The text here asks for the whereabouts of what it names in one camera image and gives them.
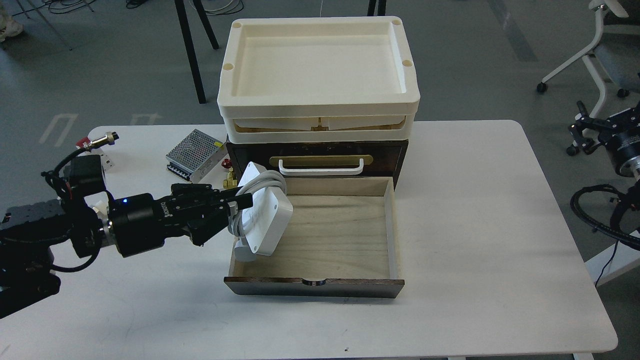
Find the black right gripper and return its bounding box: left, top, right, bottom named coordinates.
left=568, top=101, right=640, bottom=176

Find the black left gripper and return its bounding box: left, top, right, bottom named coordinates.
left=108, top=183, right=254, bottom=257

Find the black cable right edge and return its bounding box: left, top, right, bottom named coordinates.
left=593, top=240, right=621, bottom=287

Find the dark wooden cabinet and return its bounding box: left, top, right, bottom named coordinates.
left=227, top=139, right=409, bottom=184

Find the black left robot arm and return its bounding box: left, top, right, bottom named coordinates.
left=0, top=132, right=253, bottom=318

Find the white charger with cable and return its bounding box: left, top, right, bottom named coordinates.
left=229, top=161, right=293, bottom=262

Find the cream plastic tray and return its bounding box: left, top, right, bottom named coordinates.
left=217, top=16, right=420, bottom=144

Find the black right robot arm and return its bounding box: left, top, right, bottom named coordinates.
left=568, top=101, right=640, bottom=250

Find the white office chair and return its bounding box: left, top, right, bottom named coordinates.
left=535, top=0, right=640, bottom=116

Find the black table leg stand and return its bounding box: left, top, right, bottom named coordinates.
left=174, top=0, right=220, bottom=105

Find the white drawer handle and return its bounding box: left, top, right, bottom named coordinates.
left=278, top=158, right=365, bottom=177

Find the brass valve red knob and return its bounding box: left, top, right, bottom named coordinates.
left=221, top=158, right=239, bottom=190

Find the open wooden drawer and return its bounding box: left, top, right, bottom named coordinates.
left=224, top=177, right=405, bottom=299

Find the metal mesh power supply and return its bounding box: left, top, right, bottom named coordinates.
left=166, top=129, right=228, bottom=183

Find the small aluminium block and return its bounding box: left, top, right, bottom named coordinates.
left=96, top=149, right=115, bottom=172

